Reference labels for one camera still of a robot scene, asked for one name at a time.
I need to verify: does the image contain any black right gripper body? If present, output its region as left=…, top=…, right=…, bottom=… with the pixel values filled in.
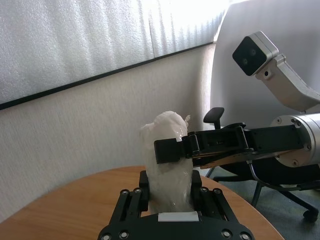
left=244, top=123, right=312, bottom=158

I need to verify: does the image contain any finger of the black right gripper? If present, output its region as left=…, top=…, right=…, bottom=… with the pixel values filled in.
left=191, top=152, right=254, bottom=171
left=153, top=121, right=254, bottom=165

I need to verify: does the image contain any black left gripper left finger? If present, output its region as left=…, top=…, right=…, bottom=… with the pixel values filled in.
left=113, top=170, right=151, bottom=223

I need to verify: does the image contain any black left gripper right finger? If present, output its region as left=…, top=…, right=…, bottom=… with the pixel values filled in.
left=189, top=170, right=232, bottom=223

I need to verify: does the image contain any white plastic-wrapped sandbag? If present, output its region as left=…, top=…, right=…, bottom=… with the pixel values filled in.
left=139, top=111, right=193, bottom=216

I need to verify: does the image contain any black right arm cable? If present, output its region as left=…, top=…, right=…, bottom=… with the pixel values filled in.
left=246, top=159, right=320, bottom=192

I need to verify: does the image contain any right wrist camera mount bracket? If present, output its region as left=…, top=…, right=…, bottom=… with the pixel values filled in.
left=254, top=53, right=320, bottom=113

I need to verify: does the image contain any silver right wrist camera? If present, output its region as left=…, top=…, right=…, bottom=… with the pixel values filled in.
left=231, top=31, right=280, bottom=77

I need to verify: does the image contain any black wall strip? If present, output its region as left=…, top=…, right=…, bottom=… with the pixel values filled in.
left=0, top=41, right=216, bottom=111

